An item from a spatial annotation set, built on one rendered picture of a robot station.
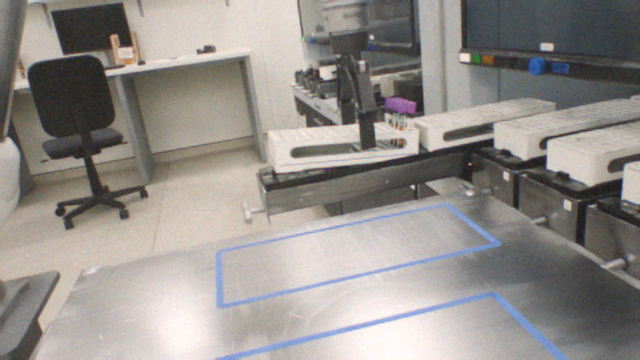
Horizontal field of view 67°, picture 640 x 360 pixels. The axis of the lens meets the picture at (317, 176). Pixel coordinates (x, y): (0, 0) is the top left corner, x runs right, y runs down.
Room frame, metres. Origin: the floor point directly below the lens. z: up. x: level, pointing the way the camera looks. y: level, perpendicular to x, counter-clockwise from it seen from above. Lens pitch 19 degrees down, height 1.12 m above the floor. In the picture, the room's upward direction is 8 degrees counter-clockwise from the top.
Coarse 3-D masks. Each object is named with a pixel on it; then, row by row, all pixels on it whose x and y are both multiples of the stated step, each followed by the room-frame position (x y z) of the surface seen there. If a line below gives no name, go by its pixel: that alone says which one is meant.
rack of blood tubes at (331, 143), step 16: (304, 128) 0.98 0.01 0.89; (320, 128) 0.99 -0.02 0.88; (336, 128) 0.97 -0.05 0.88; (352, 128) 0.97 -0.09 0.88; (384, 128) 0.96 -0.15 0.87; (416, 128) 0.95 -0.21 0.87; (272, 144) 0.91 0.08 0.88; (288, 144) 0.88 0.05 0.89; (304, 144) 0.89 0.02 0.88; (320, 144) 0.99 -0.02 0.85; (336, 144) 1.00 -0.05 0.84; (352, 144) 0.98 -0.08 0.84; (384, 144) 0.98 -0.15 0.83; (416, 144) 0.93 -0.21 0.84; (272, 160) 0.91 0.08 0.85; (288, 160) 0.88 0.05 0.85; (304, 160) 0.88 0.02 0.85; (320, 160) 0.89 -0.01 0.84; (336, 160) 0.90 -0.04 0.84; (352, 160) 0.90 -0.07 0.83; (368, 160) 0.91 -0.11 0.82; (384, 160) 0.92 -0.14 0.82
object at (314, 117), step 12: (312, 48) 2.79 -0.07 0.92; (324, 48) 2.80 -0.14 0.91; (300, 96) 2.66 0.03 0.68; (324, 96) 2.24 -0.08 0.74; (300, 108) 2.70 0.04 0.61; (312, 108) 2.39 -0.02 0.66; (324, 108) 2.13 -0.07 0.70; (312, 120) 2.42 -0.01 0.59; (324, 120) 2.16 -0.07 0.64; (324, 204) 2.40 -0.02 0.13; (336, 204) 2.13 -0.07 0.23
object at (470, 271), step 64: (192, 256) 0.60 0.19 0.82; (256, 256) 0.57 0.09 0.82; (320, 256) 0.55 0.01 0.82; (384, 256) 0.53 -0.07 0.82; (448, 256) 0.50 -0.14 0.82; (512, 256) 0.49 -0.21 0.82; (576, 256) 0.47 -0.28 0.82; (64, 320) 0.48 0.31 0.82; (128, 320) 0.46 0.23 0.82; (192, 320) 0.44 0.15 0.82; (256, 320) 0.43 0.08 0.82; (320, 320) 0.41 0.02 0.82; (384, 320) 0.40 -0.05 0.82; (448, 320) 0.39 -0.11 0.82; (512, 320) 0.37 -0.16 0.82; (576, 320) 0.36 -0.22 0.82
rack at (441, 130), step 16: (448, 112) 1.05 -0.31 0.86; (464, 112) 1.03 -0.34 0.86; (480, 112) 1.02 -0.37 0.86; (496, 112) 0.99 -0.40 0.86; (512, 112) 0.97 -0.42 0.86; (528, 112) 0.98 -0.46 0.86; (544, 112) 0.99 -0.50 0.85; (432, 128) 0.94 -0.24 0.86; (448, 128) 0.95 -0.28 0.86; (464, 128) 1.06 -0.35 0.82; (480, 128) 1.07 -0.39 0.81; (432, 144) 0.94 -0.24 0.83; (448, 144) 0.95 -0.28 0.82
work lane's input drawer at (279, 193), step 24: (480, 144) 0.95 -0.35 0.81; (264, 168) 0.97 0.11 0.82; (336, 168) 0.95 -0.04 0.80; (360, 168) 0.90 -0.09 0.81; (384, 168) 0.90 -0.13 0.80; (408, 168) 0.91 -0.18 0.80; (432, 168) 0.92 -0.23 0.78; (456, 168) 0.93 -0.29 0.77; (264, 192) 0.85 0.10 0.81; (288, 192) 0.86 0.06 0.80; (312, 192) 0.87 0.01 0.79; (336, 192) 0.88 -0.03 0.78; (360, 192) 0.89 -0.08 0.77
